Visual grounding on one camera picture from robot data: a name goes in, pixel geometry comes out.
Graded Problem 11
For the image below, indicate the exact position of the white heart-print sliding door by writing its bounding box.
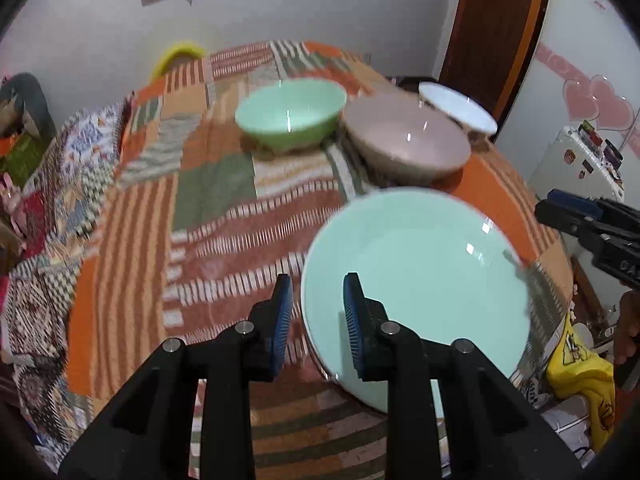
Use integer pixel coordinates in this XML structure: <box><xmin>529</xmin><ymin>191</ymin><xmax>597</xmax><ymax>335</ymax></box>
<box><xmin>497</xmin><ymin>0</ymin><xmax>640</xmax><ymax>201</ymax></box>

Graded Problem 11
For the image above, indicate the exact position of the yellow cartoon print cloth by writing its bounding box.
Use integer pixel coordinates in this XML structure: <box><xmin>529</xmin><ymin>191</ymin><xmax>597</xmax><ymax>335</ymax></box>
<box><xmin>545</xmin><ymin>317</ymin><xmax>616</xmax><ymax>453</ymax></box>

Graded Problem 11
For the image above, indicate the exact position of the mauve bowl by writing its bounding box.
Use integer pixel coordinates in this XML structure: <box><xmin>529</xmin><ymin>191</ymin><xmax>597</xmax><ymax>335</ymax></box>
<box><xmin>341</xmin><ymin>94</ymin><xmax>472</xmax><ymax>186</ymax></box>

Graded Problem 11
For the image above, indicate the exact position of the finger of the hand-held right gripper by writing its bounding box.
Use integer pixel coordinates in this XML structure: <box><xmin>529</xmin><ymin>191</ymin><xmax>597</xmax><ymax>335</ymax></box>
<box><xmin>534</xmin><ymin>199</ymin><xmax>606</xmax><ymax>256</ymax></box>
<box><xmin>546</xmin><ymin>188</ymin><xmax>608</xmax><ymax>221</ymax></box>

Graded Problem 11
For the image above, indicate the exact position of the yellow foam tube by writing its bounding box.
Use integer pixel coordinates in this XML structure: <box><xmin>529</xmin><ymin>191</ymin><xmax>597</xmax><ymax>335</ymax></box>
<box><xmin>150</xmin><ymin>41</ymin><xmax>208</xmax><ymax>81</ymax></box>

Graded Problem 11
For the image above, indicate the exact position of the patchwork striped blanket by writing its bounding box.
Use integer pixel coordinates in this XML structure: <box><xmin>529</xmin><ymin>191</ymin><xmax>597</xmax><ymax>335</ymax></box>
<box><xmin>65</xmin><ymin>40</ymin><xmax>573</xmax><ymax>480</ymax></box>

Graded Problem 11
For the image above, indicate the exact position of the brown wooden door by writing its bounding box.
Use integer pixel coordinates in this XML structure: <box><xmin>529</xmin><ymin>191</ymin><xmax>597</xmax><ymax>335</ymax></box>
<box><xmin>437</xmin><ymin>0</ymin><xmax>553</xmax><ymax>126</ymax></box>

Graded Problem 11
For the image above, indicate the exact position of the person's right hand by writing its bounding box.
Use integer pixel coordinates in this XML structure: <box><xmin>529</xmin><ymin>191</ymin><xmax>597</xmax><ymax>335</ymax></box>
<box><xmin>614</xmin><ymin>290</ymin><xmax>640</xmax><ymax>366</ymax></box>

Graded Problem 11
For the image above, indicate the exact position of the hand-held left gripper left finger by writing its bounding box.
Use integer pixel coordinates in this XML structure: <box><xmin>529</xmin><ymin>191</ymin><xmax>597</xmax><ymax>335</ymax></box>
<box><xmin>57</xmin><ymin>274</ymin><xmax>294</xmax><ymax>480</ymax></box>

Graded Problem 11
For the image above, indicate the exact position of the floral patterned quilt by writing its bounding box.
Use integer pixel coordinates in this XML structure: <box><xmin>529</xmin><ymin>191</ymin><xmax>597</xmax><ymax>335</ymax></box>
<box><xmin>0</xmin><ymin>100</ymin><xmax>136</xmax><ymax>456</ymax></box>

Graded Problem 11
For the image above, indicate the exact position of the white bowl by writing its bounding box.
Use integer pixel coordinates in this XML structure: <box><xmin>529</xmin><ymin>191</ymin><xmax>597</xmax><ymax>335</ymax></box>
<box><xmin>418</xmin><ymin>81</ymin><xmax>499</xmax><ymax>143</ymax></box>

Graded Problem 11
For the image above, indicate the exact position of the green bowl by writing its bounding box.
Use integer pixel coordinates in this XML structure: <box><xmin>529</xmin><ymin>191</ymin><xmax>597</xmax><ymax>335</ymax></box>
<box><xmin>235</xmin><ymin>79</ymin><xmax>348</xmax><ymax>153</ymax></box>

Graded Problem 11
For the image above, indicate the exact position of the white sticker-covered appliance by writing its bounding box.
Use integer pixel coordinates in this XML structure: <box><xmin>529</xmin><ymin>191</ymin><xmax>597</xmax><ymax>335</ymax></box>
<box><xmin>527</xmin><ymin>124</ymin><xmax>628</xmax><ymax>206</ymax></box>

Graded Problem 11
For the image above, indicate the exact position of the grey plush toy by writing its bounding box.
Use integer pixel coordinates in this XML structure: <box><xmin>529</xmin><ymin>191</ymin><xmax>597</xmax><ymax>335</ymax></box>
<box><xmin>0</xmin><ymin>72</ymin><xmax>56</xmax><ymax>136</ymax></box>

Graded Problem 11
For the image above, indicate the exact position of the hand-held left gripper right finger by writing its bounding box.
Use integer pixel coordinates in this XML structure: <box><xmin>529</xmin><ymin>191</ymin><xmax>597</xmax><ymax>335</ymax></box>
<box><xmin>342</xmin><ymin>272</ymin><xmax>583</xmax><ymax>480</ymax></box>

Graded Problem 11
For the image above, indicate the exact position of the green storage bag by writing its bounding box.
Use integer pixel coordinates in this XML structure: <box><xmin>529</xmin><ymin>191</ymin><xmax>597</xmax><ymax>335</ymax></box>
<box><xmin>0</xmin><ymin>130</ymin><xmax>51</xmax><ymax>186</ymax></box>

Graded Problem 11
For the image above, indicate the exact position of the green plate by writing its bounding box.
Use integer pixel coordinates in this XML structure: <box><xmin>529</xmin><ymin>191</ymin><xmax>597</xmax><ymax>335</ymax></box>
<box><xmin>300</xmin><ymin>186</ymin><xmax>532</xmax><ymax>416</ymax></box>

